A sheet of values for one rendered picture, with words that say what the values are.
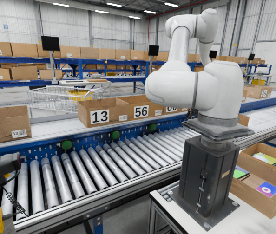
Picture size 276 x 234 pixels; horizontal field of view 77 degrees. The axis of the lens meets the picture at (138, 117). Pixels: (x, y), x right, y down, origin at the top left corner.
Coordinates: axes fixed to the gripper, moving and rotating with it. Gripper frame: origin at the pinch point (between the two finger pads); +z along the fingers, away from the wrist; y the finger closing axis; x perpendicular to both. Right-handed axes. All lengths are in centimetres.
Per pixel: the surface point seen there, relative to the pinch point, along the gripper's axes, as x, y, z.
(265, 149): 20, 54, 4
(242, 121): 44.3, 21.7, -4.1
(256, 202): -39, 76, 7
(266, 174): -12, 69, 6
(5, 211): -143, 20, 11
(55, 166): -118, -7, 11
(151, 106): -27.6, -28.9, -14.4
